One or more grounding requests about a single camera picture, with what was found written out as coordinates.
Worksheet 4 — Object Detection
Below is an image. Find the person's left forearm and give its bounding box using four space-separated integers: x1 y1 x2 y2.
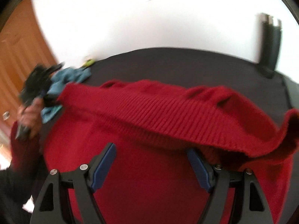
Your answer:
9 121 44 171

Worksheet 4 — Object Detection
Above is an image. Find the red knit sweater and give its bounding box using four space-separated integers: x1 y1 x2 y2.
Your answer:
38 79 299 224

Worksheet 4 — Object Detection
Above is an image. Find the teal blue garment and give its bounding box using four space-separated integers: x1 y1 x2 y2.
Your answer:
41 67 92 124

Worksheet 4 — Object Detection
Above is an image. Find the black cylinder with metal cap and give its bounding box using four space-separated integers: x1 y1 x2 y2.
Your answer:
259 13 283 79

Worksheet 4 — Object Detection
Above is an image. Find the brown wooden panelled door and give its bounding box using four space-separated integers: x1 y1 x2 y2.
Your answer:
0 0 59 168

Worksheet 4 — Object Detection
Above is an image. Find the person's left hand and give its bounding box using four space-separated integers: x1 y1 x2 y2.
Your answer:
19 96 45 138

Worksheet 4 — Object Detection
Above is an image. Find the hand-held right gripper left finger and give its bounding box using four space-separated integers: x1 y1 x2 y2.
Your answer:
30 142 117 224

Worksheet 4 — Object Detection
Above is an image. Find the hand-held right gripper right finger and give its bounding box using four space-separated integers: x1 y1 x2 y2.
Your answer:
186 148 274 224

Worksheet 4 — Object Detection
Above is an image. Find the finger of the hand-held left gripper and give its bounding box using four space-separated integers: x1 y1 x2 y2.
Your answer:
43 91 61 106

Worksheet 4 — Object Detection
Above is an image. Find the person's dark clothing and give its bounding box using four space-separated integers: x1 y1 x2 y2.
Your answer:
0 163 41 224

